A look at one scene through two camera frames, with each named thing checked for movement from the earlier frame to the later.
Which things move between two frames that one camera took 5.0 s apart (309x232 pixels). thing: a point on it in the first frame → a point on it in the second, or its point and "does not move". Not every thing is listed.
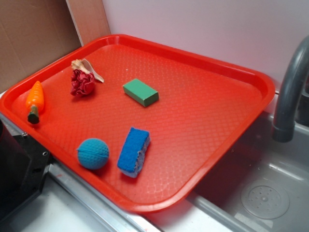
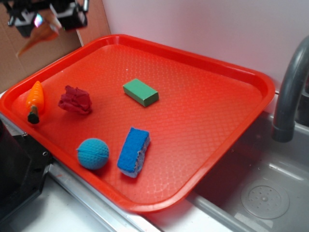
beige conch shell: x=83 y=64 → x=48 y=28
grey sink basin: x=261 y=185 does not move
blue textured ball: x=93 y=153 does not move
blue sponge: x=133 y=152 does not move
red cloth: x=82 y=83 → x=76 y=100
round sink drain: x=265 y=199 does not move
